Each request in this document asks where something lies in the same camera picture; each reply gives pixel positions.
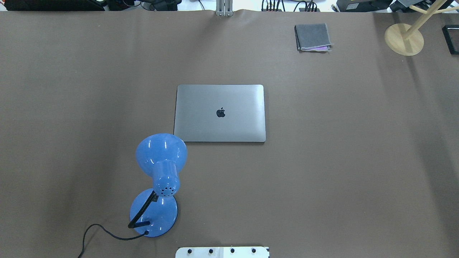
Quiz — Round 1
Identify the grey laptop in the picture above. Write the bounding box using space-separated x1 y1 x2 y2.
174 84 266 143

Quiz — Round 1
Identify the blue desk lamp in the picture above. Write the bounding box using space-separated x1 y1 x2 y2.
128 133 188 238

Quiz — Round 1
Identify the folded grey cloth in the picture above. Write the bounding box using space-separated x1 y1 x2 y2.
294 23 333 52

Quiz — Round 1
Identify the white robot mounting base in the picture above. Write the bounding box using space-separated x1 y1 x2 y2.
175 246 270 258

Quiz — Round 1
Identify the wooden mug tree stand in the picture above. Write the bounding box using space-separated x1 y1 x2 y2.
384 0 459 57

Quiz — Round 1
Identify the black tray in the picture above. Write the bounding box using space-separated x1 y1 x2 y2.
441 25 459 54

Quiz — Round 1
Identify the aluminium frame post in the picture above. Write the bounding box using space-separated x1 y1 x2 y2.
215 0 234 17

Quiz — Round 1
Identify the black lamp cable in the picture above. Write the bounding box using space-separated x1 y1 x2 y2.
77 224 150 258

